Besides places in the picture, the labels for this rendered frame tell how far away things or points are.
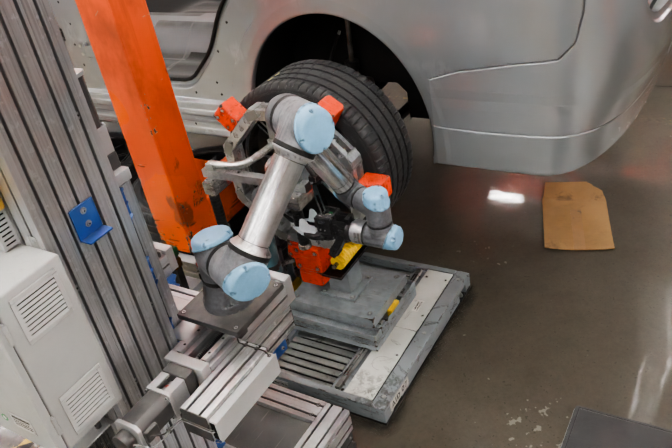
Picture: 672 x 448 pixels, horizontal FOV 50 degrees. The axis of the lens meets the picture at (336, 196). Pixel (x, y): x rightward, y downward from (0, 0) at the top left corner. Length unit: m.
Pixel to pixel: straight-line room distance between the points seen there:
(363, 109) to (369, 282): 0.87
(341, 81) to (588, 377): 1.40
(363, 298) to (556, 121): 1.05
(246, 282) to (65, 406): 0.52
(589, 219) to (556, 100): 1.33
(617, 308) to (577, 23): 1.31
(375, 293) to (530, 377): 0.67
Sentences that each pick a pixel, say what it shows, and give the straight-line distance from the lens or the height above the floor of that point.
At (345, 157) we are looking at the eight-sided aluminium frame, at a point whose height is 0.98.
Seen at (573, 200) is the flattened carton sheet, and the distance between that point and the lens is 3.81.
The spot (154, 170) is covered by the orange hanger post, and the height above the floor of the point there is 0.90.
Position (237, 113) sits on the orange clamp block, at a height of 1.08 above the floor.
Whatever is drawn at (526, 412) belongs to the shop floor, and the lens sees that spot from 2.78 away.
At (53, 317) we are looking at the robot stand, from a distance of 1.81.
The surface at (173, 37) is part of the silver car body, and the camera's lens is 4.34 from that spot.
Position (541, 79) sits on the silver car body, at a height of 1.11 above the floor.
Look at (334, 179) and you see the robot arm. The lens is 2.11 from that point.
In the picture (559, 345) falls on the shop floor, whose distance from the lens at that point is 3.01.
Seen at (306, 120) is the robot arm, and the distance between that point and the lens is 1.79.
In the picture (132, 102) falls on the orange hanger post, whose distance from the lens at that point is 2.67.
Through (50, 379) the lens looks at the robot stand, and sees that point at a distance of 1.86.
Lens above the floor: 2.08
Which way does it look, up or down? 31 degrees down
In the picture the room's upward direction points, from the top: 11 degrees counter-clockwise
